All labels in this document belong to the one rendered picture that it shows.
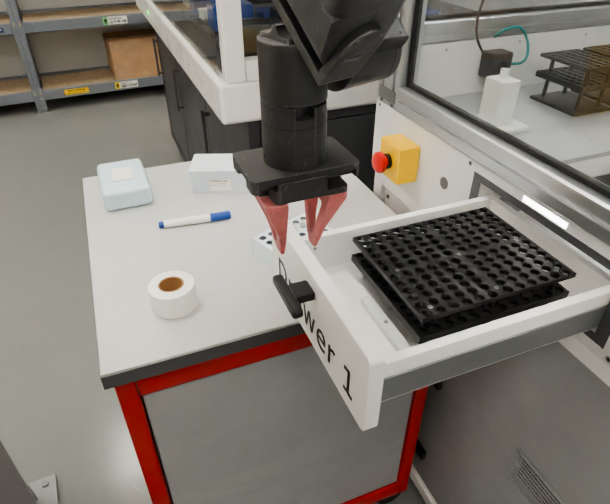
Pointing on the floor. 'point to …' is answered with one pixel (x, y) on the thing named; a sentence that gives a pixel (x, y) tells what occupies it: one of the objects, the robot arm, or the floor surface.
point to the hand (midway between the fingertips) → (296, 240)
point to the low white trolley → (231, 359)
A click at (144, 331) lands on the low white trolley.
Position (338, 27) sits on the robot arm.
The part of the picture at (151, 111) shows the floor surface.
